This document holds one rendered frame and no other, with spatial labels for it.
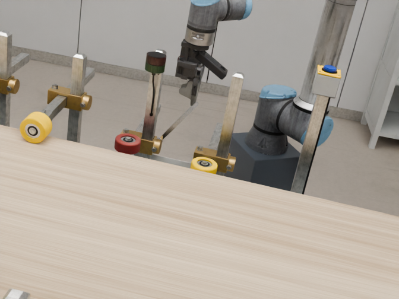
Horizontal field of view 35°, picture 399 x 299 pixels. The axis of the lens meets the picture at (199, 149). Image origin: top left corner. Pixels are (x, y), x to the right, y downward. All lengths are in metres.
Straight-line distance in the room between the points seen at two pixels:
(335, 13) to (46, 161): 1.21
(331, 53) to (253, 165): 0.57
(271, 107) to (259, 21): 2.04
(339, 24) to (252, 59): 2.31
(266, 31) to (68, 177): 3.09
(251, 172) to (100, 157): 0.97
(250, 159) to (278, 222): 1.00
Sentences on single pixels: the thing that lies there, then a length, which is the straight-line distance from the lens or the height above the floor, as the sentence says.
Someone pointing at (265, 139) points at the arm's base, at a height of 0.66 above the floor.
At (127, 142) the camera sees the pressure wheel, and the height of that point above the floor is 0.91.
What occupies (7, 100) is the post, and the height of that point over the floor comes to 0.89.
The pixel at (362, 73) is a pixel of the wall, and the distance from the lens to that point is 4.79.
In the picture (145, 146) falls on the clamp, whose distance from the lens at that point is 2.05.
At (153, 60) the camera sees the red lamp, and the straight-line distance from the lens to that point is 1.88.
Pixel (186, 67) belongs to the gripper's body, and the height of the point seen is 1.12.
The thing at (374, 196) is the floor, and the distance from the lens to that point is 3.93.
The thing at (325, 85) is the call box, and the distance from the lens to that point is 1.89.
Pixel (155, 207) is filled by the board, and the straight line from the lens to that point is 1.66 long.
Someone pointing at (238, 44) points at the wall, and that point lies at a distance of 4.67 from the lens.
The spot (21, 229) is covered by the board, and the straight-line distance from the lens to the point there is 1.54.
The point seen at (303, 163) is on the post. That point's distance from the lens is 2.01.
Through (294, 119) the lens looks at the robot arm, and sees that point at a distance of 2.56.
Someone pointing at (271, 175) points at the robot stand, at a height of 0.52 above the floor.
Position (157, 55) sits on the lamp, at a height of 1.17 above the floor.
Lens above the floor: 1.81
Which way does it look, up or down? 27 degrees down
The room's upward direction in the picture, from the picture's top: 10 degrees clockwise
